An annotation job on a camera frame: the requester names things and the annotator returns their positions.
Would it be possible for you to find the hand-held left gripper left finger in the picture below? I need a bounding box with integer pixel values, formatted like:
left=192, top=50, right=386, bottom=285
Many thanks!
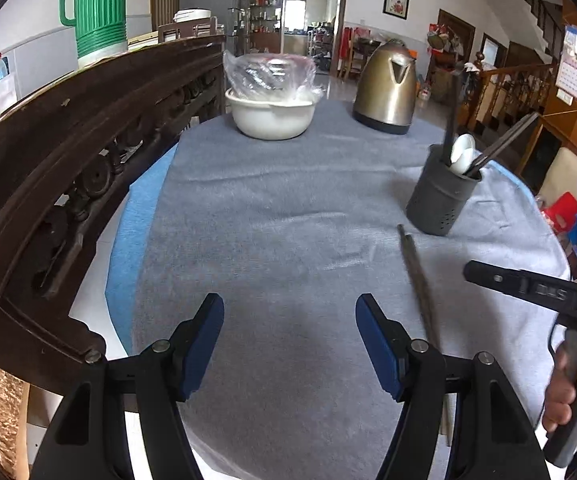
left=31, top=292, right=226, bottom=480

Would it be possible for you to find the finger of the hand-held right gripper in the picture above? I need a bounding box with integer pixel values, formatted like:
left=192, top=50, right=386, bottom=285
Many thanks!
left=463, top=260, right=577, bottom=318

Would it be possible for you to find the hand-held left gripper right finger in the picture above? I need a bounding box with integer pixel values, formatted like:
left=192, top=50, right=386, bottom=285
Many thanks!
left=355, top=294, right=551, bottom=480

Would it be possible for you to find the dark grey utensil holder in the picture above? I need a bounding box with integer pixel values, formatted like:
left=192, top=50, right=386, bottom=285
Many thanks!
left=406, top=144, right=483, bottom=237

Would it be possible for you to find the white plastic spoon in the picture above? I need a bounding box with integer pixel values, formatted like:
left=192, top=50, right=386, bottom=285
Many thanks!
left=449, top=134, right=476, bottom=177

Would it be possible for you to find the person's right hand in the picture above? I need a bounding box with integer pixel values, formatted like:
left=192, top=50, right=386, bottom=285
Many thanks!
left=541, top=342, right=577, bottom=441

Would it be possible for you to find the red box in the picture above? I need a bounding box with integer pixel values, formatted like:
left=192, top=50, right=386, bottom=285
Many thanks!
left=551, top=192, right=577, bottom=234

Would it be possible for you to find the beige chair back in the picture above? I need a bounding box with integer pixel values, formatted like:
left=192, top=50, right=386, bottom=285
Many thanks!
left=538, top=147, right=577, bottom=206

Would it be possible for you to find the blue cloth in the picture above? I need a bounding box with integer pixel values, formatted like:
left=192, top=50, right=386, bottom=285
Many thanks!
left=104, top=145, right=544, bottom=356

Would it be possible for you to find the grey tablecloth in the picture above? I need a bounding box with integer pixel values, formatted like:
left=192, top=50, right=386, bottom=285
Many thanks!
left=131, top=100, right=571, bottom=480

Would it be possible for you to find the wooden stair railing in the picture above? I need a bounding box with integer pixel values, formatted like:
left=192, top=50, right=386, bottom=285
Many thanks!
left=461, top=60, right=559, bottom=131

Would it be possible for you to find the brass-coloured electric kettle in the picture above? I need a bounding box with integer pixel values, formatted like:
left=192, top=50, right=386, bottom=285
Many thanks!
left=352, top=40, right=417, bottom=136

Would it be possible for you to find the dark carved wooden chair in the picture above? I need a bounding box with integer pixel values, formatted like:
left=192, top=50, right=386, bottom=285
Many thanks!
left=0, top=32, right=226, bottom=396

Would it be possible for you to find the clear plastic bag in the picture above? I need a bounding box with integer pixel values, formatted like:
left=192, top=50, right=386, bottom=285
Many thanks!
left=222, top=50, right=325, bottom=108

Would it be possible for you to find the green thermos jug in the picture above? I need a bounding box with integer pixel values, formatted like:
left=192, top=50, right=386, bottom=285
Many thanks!
left=58, top=0, right=129, bottom=68

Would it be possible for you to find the wall calendar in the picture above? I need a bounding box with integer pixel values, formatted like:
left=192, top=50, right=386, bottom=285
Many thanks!
left=555, top=24, right=577, bottom=103

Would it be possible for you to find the framed wall picture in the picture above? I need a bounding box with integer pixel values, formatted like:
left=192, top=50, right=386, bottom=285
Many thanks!
left=383, top=0, right=410, bottom=21

